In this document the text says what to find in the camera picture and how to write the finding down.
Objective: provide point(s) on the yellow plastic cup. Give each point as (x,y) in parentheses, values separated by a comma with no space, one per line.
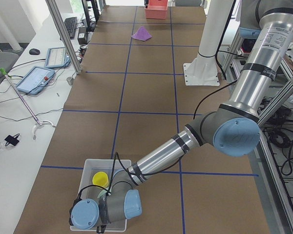
(100,179)

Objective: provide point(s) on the mint green bowl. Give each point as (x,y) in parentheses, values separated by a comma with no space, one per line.
(102,192)

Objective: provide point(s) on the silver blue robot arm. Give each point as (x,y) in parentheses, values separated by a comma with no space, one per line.
(232,129)

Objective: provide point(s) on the clear plastic bin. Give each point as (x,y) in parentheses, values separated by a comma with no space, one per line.
(91,167)

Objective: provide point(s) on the purple crumpled cloth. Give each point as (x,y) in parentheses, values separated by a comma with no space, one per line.
(142,34)

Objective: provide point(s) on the black power adapter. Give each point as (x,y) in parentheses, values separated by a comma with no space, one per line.
(82,36)

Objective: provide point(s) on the pink plastic bin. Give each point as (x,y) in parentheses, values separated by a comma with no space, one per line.
(156,9)

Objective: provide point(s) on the far blue teach pendant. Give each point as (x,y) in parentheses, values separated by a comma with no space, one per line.
(57,58)

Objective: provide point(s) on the blue teach pendant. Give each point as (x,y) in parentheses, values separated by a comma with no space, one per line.
(57,58)
(35,80)

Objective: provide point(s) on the near blue teach pendant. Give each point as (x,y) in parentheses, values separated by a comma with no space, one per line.
(35,80)

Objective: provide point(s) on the black keyboard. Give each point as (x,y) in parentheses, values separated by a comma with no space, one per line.
(70,25)

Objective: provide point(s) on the black computer mouse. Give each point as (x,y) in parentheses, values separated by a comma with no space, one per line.
(34,51)

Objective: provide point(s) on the black small clip device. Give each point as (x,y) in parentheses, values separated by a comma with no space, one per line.
(10,142)

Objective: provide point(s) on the reacher grabber stick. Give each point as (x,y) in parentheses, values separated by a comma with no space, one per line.
(39,123)

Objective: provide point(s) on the white pedestal column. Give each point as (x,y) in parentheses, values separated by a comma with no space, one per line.
(202,71)

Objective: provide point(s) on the aluminium frame post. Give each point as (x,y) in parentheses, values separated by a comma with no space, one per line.
(60,26)

